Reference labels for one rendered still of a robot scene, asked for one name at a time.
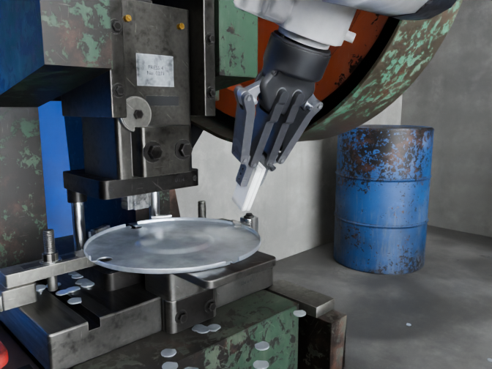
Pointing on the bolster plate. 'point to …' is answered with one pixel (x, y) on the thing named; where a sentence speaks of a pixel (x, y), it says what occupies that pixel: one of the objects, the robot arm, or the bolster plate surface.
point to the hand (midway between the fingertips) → (248, 184)
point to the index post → (251, 220)
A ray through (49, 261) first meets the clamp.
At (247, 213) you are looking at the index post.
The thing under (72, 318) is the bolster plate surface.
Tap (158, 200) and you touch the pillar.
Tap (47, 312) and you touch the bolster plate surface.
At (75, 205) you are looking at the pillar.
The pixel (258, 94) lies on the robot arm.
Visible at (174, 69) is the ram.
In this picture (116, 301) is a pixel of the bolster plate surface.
